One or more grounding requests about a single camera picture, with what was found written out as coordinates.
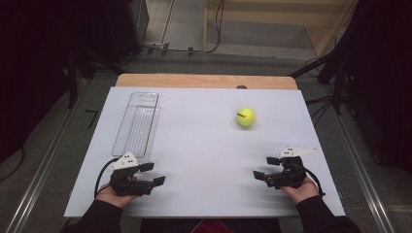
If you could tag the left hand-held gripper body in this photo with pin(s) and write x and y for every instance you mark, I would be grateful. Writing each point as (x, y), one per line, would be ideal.
(124, 184)

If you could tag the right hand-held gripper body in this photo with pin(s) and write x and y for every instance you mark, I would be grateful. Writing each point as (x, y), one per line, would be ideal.
(293, 174)

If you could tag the person's left hand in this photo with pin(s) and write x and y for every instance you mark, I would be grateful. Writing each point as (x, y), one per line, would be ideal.
(111, 197)

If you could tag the person's right hand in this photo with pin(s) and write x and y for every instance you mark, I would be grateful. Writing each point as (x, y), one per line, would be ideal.
(302, 193)

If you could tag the clear plastic tray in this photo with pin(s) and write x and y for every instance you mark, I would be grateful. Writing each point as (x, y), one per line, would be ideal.
(137, 129)

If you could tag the yellow tennis ball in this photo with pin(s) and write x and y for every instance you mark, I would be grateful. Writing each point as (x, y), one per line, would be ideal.
(245, 117)

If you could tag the small black table knob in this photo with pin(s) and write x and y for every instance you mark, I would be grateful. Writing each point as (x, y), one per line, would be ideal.
(241, 87)

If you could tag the black tripod stand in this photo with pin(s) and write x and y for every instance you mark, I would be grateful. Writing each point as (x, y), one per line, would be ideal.
(336, 84)
(73, 84)

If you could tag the black curtain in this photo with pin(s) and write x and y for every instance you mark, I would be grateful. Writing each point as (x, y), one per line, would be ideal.
(382, 81)
(39, 64)

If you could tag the metal floor rail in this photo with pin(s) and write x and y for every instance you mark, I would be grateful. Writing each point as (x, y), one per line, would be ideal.
(362, 161)
(48, 155)

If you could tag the wooden stair frame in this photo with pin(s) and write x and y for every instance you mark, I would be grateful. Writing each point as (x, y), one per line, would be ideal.
(324, 19)

